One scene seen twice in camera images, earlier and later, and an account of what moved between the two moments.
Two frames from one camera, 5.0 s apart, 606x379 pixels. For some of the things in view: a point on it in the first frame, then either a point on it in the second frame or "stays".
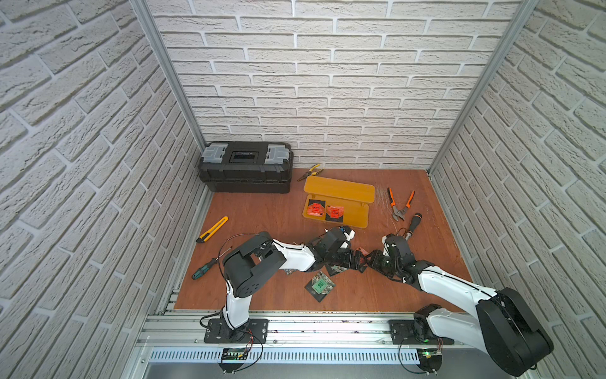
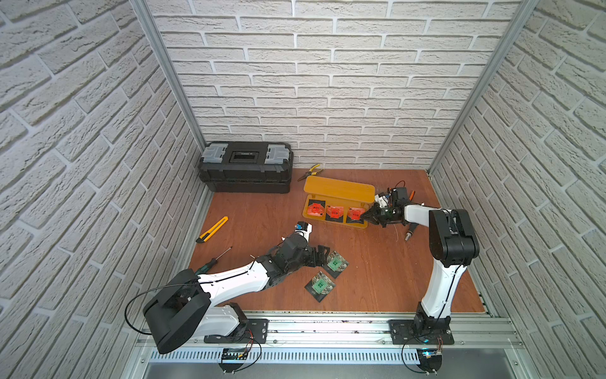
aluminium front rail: [345, 330] stays
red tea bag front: [334, 214] stays
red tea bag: [316, 208] stays
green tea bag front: [319, 287] stays
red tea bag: [362, 250] -> [356, 212]
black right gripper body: [382, 263] -> [384, 215]
